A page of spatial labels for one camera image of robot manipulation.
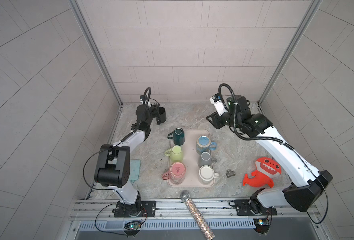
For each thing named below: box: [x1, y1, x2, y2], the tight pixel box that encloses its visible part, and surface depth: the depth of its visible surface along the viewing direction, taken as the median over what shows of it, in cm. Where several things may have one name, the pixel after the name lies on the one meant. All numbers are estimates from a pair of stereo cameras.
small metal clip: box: [226, 169, 236, 178], surface depth 82 cm
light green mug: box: [164, 145, 183, 162], surface depth 83 cm
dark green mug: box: [167, 127, 185, 146], surface depth 91 cm
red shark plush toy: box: [243, 157, 282, 188], surface depth 79 cm
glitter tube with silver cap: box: [180, 190, 215, 240], surface depth 68 cm
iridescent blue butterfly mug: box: [196, 135, 217, 155], surface depth 85 cm
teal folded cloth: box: [129, 159, 141, 185], surface depth 85 cm
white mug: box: [198, 165, 220, 185], surface depth 77 cm
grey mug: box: [197, 151, 217, 168], surface depth 81 cm
